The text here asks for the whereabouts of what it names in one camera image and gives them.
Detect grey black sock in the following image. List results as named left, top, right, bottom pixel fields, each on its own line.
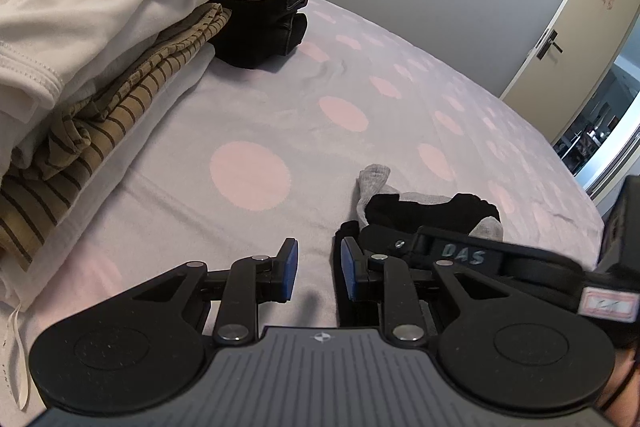
left=333, top=163, right=505, bottom=327

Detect olive striped folded garment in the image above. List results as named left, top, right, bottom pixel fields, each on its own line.
left=1, top=3, right=231, bottom=270

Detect pink dotted bed sheet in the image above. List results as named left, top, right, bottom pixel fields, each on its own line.
left=0, top=0, right=606, bottom=410

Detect beige door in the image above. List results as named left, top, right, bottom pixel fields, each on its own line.
left=500, top=0, right=639, bottom=143

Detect black folded trousers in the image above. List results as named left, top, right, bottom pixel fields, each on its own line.
left=209, top=0, right=309, bottom=69

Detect white folded garment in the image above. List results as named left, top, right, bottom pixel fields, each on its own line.
left=1, top=0, right=209, bottom=170

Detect black door handle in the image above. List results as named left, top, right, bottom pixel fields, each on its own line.
left=536, top=29, right=563, bottom=60

